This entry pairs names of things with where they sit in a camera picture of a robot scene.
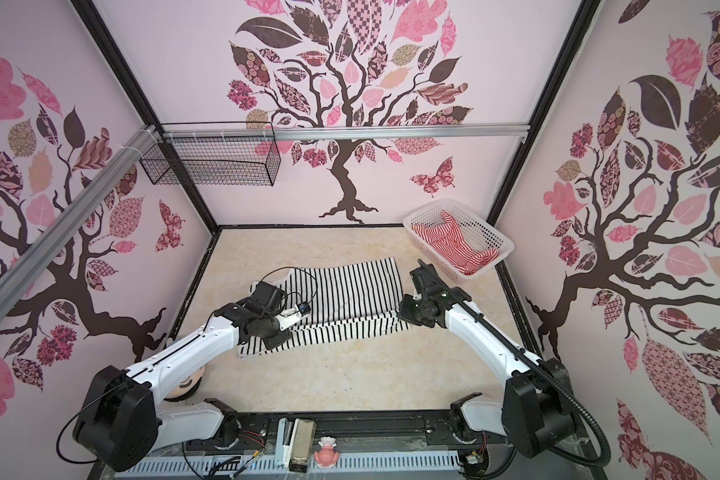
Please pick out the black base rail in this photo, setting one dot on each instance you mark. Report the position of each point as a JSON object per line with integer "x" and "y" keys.
{"x": 438, "y": 427}

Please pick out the white plastic laundry basket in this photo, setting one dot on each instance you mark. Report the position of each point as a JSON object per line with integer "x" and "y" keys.
{"x": 477, "y": 232}

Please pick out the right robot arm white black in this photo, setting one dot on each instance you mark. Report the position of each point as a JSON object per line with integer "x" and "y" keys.
{"x": 531, "y": 414}

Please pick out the aluminium rail wall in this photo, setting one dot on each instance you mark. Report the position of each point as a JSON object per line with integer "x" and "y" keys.
{"x": 43, "y": 251}
{"x": 352, "y": 133}

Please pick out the red white striped tank top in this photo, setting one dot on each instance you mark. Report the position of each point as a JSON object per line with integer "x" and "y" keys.
{"x": 447, "y": 240}

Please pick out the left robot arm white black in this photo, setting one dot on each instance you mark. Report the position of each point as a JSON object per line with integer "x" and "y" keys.
{"x": 122, "y": 419}

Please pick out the cartoon boy plush head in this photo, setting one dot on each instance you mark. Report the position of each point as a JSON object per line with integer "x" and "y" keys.
{"x": 186, "y": 388}

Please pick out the black wire mesh basket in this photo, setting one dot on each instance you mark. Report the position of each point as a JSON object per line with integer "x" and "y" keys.
{"x": 236, "y": 153}

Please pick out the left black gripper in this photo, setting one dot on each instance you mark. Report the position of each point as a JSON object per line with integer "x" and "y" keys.
{"x": 279, "y": 339}

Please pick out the silver white box device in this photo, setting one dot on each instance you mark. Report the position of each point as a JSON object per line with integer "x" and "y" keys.
{"x": 293, "y": 449}

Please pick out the black white striped tank top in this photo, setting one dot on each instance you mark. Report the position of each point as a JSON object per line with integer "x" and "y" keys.
{"x": 352, "y": 302}

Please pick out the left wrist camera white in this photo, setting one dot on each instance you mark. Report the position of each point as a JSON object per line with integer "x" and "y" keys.
{"x": 292, "y": 316}

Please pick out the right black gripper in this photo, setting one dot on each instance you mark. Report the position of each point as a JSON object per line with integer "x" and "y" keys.
{"x": 405, "y": 310}

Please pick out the pink pig figurine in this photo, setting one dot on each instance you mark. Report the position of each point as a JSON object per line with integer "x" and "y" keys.
{"x": 326, "y": 456}

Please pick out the aluminium rail left wall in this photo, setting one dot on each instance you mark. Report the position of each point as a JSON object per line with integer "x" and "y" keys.
{"x": 43, "y": 251}

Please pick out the aluminium rail back wall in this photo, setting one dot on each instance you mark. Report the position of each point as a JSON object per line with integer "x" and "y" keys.
{"x": 352, "y": 133}

